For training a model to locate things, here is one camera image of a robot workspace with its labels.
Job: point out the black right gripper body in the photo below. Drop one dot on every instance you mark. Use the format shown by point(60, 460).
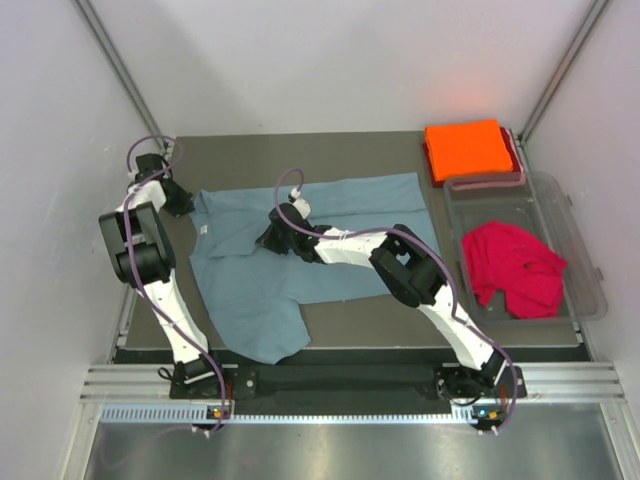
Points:
point(274, 241)

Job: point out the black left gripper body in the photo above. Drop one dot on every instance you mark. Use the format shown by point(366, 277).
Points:
point(179, 201)

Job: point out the light blue t-shirt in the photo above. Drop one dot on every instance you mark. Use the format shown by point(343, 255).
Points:
point(253, 296)

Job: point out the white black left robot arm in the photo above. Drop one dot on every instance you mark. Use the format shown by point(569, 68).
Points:
point(142, 256)

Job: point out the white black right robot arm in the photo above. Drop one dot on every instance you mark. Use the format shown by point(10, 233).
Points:
point(412, 272)

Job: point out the folded orange t-shirt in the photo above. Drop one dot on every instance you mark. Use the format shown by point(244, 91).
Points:
point(473, 148)

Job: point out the crumpled red t-shirt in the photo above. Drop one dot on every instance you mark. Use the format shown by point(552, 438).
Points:
point(506, 258)

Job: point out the folded pink t-shirt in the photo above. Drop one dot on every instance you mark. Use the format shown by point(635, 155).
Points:
point(514, 179)

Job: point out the clear plastic bin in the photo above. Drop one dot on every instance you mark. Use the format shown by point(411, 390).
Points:
point(540, 207)

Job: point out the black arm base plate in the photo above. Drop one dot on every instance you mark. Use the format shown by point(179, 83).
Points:
point(252, 383)

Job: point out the grey aluminium frame rail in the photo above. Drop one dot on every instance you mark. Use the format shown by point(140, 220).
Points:
point(546, 382)

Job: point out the left vertical frame post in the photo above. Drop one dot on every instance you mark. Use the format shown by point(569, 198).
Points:
point(91, 18)

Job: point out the vertical frame post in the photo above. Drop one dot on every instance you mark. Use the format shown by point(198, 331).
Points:
point(91, 18)
point(594, 14)

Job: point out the slotted grey cable duct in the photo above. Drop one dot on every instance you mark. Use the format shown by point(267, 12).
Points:
point(205, 414)

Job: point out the right vertical frame post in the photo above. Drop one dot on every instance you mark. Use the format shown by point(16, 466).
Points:
point(594, 14)

